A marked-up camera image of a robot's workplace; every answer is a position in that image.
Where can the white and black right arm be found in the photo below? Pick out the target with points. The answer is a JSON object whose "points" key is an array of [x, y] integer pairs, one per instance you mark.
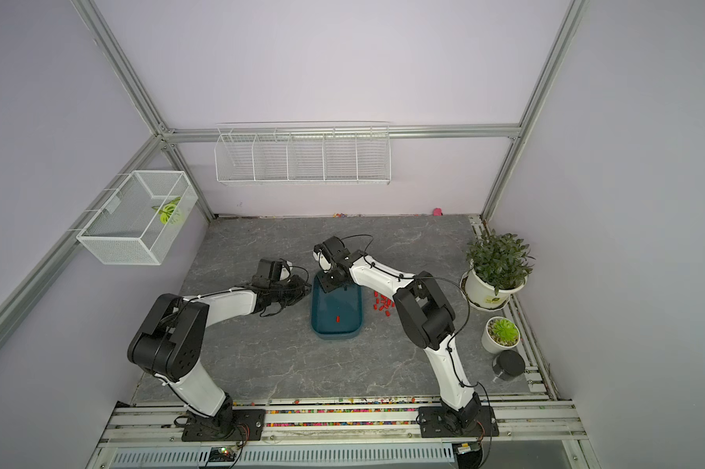
{"points": [[427, 318]]}

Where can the white ventilation grille strip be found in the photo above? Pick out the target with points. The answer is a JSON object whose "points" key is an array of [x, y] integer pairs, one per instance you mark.
{"points": [[288, 456]]}

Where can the small green plant pot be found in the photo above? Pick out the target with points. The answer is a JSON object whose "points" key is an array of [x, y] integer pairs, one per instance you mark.
{"points": [[499, 335]]}

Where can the black cylinder cup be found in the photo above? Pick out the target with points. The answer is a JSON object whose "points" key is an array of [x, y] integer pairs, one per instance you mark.
{"points": [[508, 365]]}

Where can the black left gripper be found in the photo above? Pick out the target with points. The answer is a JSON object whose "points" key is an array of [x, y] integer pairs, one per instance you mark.
{"points": [[300, 290]]}

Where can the green circuit board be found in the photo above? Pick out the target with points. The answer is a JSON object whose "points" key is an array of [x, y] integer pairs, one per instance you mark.
{"points": [[223, 454]]}

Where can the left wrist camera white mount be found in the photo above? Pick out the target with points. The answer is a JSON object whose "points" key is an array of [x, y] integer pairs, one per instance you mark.
{"points": [[271, 273]]}

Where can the white plant pot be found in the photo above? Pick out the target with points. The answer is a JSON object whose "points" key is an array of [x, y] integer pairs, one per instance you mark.
{"points": [[485, 296]]}

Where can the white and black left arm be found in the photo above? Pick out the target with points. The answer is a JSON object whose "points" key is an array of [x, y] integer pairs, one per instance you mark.
{"points": [[169, 342]]}

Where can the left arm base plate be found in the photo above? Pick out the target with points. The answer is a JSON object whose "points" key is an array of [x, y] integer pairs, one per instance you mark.
{"points": [[237, 425]]}

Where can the green item in basket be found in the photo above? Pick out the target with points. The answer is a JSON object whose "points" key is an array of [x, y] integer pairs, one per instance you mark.
{"points": [[169, 213]]}

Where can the white mesh wall basket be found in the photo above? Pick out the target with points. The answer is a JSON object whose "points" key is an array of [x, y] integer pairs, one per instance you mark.
{"points": [[126, 230]]}

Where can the green potted plant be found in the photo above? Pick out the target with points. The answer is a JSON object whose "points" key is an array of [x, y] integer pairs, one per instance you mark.
{"points": [[501, 261]]}

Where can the white wire wall shelf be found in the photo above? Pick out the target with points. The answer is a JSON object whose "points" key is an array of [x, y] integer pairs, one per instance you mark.
{"points": [[310, 152]]}

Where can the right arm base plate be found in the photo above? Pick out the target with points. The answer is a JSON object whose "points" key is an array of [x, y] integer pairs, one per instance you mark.
{"points": [[437, 422]]}

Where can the teal plastic storage box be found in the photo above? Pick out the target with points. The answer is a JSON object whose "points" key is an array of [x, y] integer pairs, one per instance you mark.
{"points": [[345, 302]]}

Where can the aluminium rail bed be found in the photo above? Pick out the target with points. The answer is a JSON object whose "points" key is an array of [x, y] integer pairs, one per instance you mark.
{"points": [[530, 425]]}

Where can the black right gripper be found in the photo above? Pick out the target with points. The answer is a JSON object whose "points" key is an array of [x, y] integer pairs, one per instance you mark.
{"points": [[325, 282]]}

